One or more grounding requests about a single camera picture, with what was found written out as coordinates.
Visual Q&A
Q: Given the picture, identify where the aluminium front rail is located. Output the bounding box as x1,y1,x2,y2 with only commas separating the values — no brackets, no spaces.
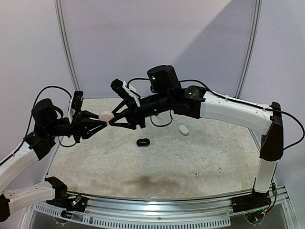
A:
24,186,297,229

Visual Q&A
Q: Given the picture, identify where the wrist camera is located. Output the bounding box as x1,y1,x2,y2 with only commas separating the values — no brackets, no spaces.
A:
111,79,141,107
68,91,83,123

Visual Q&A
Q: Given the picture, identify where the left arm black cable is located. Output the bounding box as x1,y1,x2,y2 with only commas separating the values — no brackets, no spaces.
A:
22,85,77,148

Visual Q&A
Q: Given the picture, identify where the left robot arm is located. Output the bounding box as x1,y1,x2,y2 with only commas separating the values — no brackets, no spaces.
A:
0,98,107,222

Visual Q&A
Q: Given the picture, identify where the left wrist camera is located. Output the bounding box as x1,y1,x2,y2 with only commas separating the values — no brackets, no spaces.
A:
68,91,83,123

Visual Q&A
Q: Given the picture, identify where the black oval charging case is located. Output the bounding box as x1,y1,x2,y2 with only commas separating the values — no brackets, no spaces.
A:
136,138,150,147

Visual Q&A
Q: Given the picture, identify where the aluminium wall post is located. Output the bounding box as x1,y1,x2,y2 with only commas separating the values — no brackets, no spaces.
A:
54,0,81,91
234,0,262,98

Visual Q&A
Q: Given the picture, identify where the right aluminium wall post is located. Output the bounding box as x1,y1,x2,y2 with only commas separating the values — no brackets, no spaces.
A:
234,0,262,98

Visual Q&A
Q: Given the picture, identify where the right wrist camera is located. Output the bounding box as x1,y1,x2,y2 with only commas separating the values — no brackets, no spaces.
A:
111,79,141,107

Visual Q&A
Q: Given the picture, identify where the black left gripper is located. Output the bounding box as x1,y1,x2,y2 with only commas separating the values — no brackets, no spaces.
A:
45,108,107,143

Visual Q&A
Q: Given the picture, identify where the white oval charging case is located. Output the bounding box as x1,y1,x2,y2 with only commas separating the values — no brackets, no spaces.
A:
178,125,189,135

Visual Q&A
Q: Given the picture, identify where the left aluminium wall post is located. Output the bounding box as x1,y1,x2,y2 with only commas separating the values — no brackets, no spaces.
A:
54,0,81,91

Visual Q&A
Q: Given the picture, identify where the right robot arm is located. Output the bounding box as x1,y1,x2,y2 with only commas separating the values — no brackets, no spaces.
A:
109,65,284,214

